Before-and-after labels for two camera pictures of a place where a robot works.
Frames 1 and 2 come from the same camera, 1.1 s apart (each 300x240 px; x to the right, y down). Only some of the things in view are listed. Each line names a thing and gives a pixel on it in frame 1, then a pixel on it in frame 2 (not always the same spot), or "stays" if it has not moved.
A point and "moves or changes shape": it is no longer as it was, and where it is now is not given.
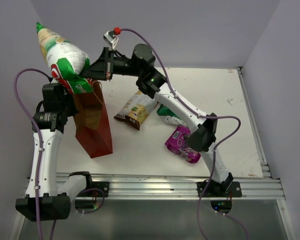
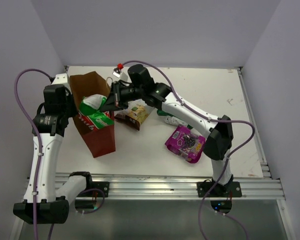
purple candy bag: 176,144 stays
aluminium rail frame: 126,185 stays
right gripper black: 98,70 to 112,103
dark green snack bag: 170,117 stays
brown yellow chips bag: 137,109 stays
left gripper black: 73,110 stays
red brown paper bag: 91,128 moves or changes shape
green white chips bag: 67,62 to 89,106
